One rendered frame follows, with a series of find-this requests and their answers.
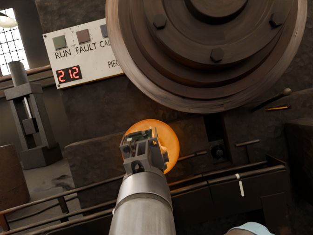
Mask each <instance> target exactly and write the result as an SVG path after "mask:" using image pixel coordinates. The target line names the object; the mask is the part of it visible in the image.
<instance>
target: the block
mask: <svg viewBox="0 0 313 235"><path fill-rule="evenodd" d="M285 129H286V136H287V141H288V146H289V152H290V157H291V162H292V167H293V174H294V180H295V185H296V190H297V194H298V196H299V197H300V198H302V199H303V200H305V201H306V202H308V203H309V204H311V205H312V206H313V117H304V118H299V119H295V120H291V121H288V122H286V123H285Z"/></svg>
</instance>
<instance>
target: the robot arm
mask: <svg viewBox="0 0 313 235"><path fill-rule="evenodd" d="M119 147H120V150H121V152H122V155H123V158H124V163H123V165H124V168H125V170H126V174H125V176H124V178H123V181H122V184H121V187H120V190H119V194H118V198H117V202H116V207H115V209H114V210H113V212H112V214H113V218H112V222H111V226H110V230H109V235H176V229H175V223H174V217H173V208H172V202H171V195H170V188H169V185H168V184H167V180H166V177H165V175H164V171H165V170H166V169H167V164H166V162H169V155H168V151H167V148H166V147H163V146H161V144H160V142H159V136H158V133H157V128H156V127H155V137H154V134H153V130H152V128H151V126H150V129H148V130H144V131H137V130H136V131H135V132H133V133H129V134H128V135H125V134H124V135H123V138H122V141H121V144H120V146H119ZM224 235H275V234H271V233H270V232H269V230H268V229H267V228H266V227H265V226H263V225H261V224H259V223H256V222H248V223H245V224H243V225H241V226H239V227H234V228H231V229H230V230H229V231H228V232H227V233H226V234H224Z"/></svg>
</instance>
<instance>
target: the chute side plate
mask: <svg viewBox="0 0 313 235"><path fill-rule="evenodd" d="M239 181H241V182H242V187H243V191H244V196H242V194H241V190H240V185H239ZM210 190H211V191H210ZM210 190H209V187H208V186H206V187H202V188H199V189H195V190H192V191H188V192H185V193H182V194H178V195H175V196H171V202H172V208H173V217H174V223H175V229H179V228H184V227H187V226H190V225H194V224H197V223H201V222H204V221H208V220H212V219H215V218H219V217H224V216H229V215H233V214H239V213H244V212H249V211H253V210H258V209H262V204H261V199H260V197H263V196H267V195H272V194H278V193H282V192H284V194H285V199H286V204H287V203H292V199H291V193H290V188H289V183H288V178H287V173H286V170H280V171H276V172H271V173H265V174H261V175H256V176H251V177H247V178H242V179H238V180H232V181H228V182H223V183H219V184H214V185H210ZM210 192H211V193H210ZM112 218H113V214H109V215H106V216H103V217H100V218H96V219H93V220H89V221H86V222H82V223H79V224H75V225H72V226H69V227H66V228H62V229H59V230H55V231H52V232H48V233H45V234H42V235H46V234H48V235H109V230H110V226H111V222H112Z"/></svg>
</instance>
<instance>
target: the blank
mask: <svg viewBox="0 0 313 235"><path fill-rule="evenodd" d="M150 126H151V128H152V130H153V134H154V137H155V127H156V129H157V133H158V136H159V141H160V143H161V145H162V146H163V147H166V148H167V151H168V155H169V162H166V164H167V169H166V170H165V171H164V174H166V173H167V172H168V171H170V170H171V169H172V168H173V166H174V165H175V164H176V162H177V159H178V156H179V150H180V148H179V141H178V138H177V136H176V134H175V132H174V131H173V130H172V129H171V128H170V127H169V126H168V125H167V124H166V123H164V122H162V121H159V120H155V119H146V120H143V121H140V122H138V123H136V124H134V125H133V126H131V127H130V128H129V129H128V130H127V132H126V133H125V135H128V134H129V133H133V132H135V131H136V130H137V131H144V130H148V129H150Z"/></svg>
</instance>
